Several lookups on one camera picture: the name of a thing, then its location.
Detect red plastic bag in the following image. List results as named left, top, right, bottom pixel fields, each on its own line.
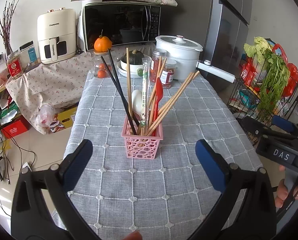
left=271, top=43, right=298, bottom=98

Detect black microwave oven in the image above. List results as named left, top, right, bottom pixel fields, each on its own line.
left=77, top=1, right=161, bottom=51

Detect person's right hand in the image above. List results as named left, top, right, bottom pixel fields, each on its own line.
left=274, top=179, right=298, bottom=208

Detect floral cloth cover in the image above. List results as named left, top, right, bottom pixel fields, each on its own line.
left=5, top=44, right=154, bottom=136

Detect red plastic spoon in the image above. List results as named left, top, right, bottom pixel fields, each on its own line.
left=153, top=80, right=163, bottom=122

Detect black chopstick gold tip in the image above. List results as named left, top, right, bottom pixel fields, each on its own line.
left=107, top=49, right=139, bottom=126

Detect paper-wrapped chopsticks pair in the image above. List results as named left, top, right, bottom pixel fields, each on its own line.
left=140, top=57, right=151, bottom=136

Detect grey checked tablecloth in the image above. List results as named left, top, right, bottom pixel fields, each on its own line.
left=65, top=73, right=261, bottom=239

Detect cream air fryer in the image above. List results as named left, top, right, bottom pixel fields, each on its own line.
left=37, top=8, right=76, bottom=64

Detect clear jar with tangerines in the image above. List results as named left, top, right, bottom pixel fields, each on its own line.
left=92, top=52, right=112, bottom=79

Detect red-filled plastic jar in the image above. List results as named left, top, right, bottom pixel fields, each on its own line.
left=160, top=58, right=176, bottom=88
left=150, top=48, right=167, bottom=83

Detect white electric pot with lid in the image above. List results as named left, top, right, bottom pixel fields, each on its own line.
left=155, top=35, right=236, bottom=83

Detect white ceramic bowl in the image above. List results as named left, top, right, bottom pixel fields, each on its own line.
left=117, top=55, right=152, bottom=79

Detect white plastic spoon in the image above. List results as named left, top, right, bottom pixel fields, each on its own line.
left=132, top=89, right=142, bottom=116

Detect black wire vegetable rack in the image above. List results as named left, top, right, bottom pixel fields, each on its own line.
left=227, top=57, right=298, bottom=143

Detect dark green pumpkin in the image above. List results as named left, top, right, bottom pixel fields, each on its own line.
left=128, top=49, right=144, bottom=65

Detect orange pumpkin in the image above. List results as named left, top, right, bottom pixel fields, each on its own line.
left=94, top=31, right=112, bottom=53

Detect leafy green vegetables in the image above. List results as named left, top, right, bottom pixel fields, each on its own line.
left=244, top=36, right=290, bottom=121

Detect pink perforated plastic basket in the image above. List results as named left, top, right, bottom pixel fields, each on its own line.
left=121, top=117, right=163, bottom=160

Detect wooden chopstick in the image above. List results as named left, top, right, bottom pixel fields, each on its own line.
left=148, top=58, right=167, bottom=107
left=126, top=48, right=133, bottom=117
left=147, top=56, right=162, bottom=128
left=148, top=70, right=201, bottom=136
left=145, top=71, right=197, bottom=136

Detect grey refrigerator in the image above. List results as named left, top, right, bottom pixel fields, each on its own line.
left=202, top=0, right=252, bottom=77

